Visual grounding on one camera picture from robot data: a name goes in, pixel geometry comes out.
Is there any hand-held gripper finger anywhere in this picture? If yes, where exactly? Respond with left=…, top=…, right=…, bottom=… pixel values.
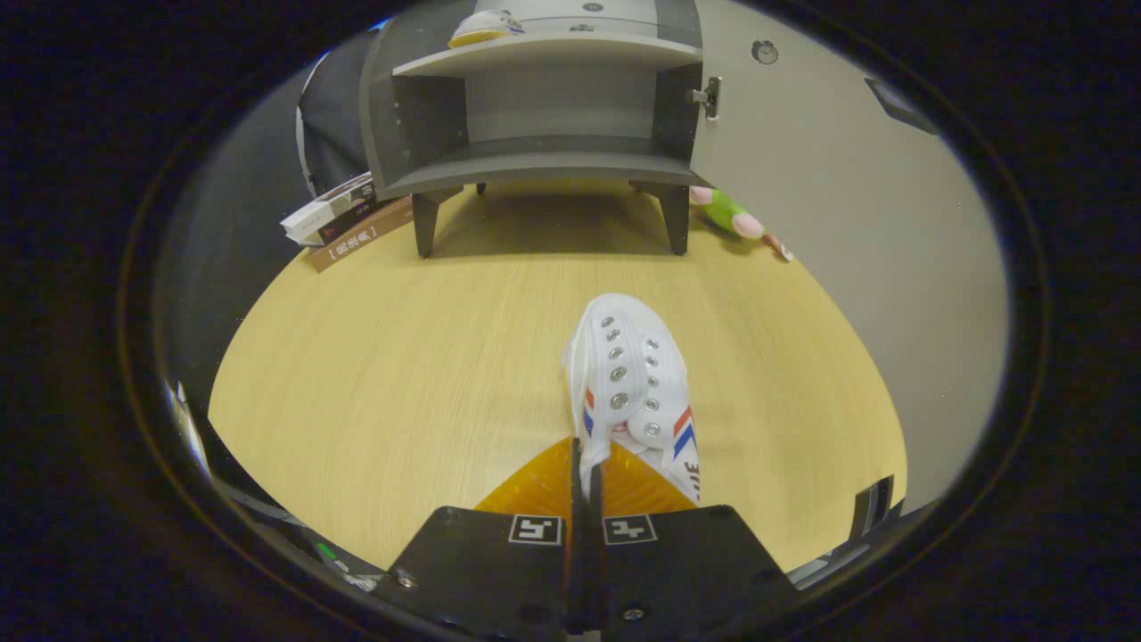
left=383, top=437, right=589, bottom=638
left=588, top=441, right=799, bottom=638

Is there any white shoe with striped side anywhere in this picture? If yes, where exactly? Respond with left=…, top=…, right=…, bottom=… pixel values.
left=562, top=292, right=702, bottom=502

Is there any white shoe with yellow sole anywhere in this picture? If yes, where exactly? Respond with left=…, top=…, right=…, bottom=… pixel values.
left=448, top=9, right=527, bottom=48

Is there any metal door hinge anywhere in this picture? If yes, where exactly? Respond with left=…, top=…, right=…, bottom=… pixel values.
left=688, top=76, right=723, bottom=121

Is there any green and pink plush toy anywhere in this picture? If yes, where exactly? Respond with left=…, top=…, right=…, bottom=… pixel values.
left=691, top=185, right=794, bottom=262

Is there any brown book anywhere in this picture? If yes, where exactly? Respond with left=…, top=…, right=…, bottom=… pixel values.
left=308, top=198, right=415, bottom=273

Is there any black backdrop cloth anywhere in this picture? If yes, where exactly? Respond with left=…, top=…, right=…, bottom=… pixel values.
left=297, top=36, right=384, bottom=199

